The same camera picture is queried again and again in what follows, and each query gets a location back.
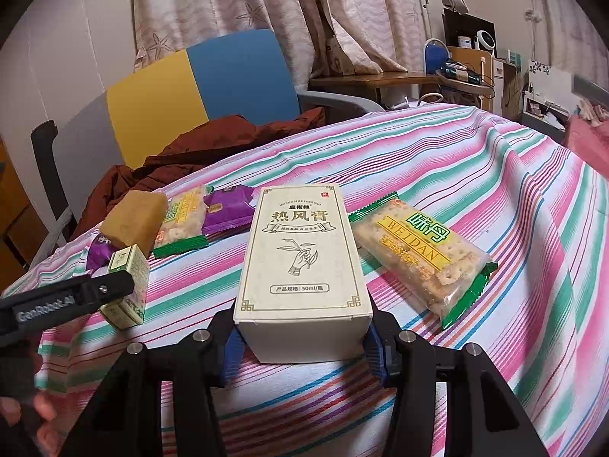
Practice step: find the small green cream box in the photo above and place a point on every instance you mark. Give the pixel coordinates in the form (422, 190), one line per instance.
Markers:
(127, 266)

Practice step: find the person's left hand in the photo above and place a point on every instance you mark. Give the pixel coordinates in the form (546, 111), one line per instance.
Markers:
(46, 414)

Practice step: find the dark red jacket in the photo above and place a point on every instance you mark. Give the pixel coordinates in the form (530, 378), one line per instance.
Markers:
(190, 152)

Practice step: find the cardboard box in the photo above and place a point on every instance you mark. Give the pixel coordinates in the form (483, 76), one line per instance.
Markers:
(340, 57)

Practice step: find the white shelf unit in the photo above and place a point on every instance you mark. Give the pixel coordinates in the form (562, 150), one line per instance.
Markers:
(547, 100)

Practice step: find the grey lamp pole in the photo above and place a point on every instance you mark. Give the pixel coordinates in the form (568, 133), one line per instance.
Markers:
(422, 0)

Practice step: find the blue round appliance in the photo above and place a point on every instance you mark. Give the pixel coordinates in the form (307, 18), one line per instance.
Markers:
(435, 57)

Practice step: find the white round fan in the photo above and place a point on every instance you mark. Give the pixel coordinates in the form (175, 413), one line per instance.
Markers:
(485, 40)

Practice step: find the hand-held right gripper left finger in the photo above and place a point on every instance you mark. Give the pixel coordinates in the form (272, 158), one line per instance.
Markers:
(233, 352)

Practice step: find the purple snack wrapper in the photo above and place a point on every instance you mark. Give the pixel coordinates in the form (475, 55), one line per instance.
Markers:
(100, 252)

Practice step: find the wooden cabinet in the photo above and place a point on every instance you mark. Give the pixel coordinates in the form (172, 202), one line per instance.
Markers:
(12, 200)

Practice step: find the green yellow cracker packet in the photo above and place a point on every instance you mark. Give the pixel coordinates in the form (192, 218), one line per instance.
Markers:
(183, 219)
(418, 252)

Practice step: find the wooden desk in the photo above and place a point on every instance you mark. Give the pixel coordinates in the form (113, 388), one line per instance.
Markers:
(380, 80)

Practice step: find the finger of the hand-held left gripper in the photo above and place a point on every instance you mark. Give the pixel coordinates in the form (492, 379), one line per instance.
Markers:
(109, 288)

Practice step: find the patterned beige curtain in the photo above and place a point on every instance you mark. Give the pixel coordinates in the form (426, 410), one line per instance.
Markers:
(214, 4)

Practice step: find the pink bedding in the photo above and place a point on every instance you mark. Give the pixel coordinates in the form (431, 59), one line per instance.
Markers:
(587, 138)

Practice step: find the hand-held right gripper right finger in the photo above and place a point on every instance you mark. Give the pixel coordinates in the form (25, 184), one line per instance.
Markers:
(376, 352)

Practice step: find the purple snack packet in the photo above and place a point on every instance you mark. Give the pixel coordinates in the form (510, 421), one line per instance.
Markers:
(228, 209)

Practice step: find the tan cake block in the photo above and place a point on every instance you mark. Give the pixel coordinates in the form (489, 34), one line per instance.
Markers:
(133, 219)

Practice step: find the tall white carton box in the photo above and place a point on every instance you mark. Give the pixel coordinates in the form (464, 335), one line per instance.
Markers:
(299, 257)

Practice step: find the striped tablecloth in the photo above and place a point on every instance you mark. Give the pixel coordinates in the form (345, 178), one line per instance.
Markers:
(523, 247)

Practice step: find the grey yellow blue chair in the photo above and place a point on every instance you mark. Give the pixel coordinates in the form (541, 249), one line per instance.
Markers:
(228, 76)

